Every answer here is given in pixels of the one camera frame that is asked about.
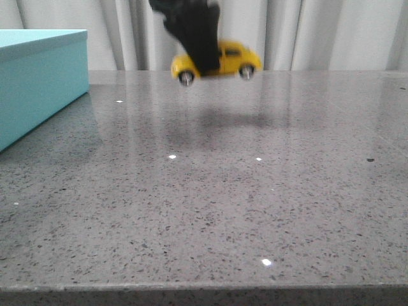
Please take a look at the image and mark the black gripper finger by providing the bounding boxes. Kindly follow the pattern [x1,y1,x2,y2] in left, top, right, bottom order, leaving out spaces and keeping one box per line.
[149,1,220,74]

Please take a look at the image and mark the yellow toy beetle car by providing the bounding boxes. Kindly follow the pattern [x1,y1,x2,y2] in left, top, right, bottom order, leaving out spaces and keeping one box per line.
[170,40,263,86]

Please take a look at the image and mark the light blue box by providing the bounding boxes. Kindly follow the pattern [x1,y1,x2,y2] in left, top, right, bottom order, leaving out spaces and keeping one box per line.
[1,29,89,149]

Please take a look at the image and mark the grey pleated curtain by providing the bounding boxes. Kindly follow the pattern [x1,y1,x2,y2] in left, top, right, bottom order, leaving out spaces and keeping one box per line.
[1,1,407,71]

